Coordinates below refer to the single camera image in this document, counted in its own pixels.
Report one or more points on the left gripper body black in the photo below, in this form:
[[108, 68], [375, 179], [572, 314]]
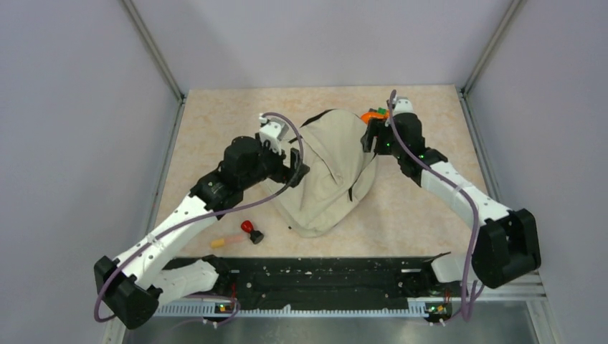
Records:
[[279, 171]]

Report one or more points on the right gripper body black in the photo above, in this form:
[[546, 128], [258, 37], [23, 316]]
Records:
[[384, 144]]

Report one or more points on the beige canvas student bag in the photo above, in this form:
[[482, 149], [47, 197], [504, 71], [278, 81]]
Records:
[[341, 174]]

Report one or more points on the red black stamp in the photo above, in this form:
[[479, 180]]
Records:
[[255, 236]]

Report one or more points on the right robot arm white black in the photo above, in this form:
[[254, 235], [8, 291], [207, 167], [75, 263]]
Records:
[[505, 241]]

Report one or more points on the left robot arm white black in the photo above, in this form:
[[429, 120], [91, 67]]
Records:
[[133, 285]]

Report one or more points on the orange tape dispenser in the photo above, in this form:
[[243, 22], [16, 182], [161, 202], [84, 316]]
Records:
[[376, 114]]

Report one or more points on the yellow pink highlighter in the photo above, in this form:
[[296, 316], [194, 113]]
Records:
[[226, 241]]

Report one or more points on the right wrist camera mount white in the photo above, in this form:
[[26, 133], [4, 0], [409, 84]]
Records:
[[401, 105]]

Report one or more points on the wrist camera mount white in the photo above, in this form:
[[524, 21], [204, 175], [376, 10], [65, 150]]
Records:
[[273, 127], [401, 105]]

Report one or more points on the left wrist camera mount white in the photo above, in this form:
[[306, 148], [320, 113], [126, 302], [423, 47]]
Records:
[[273, 127]]

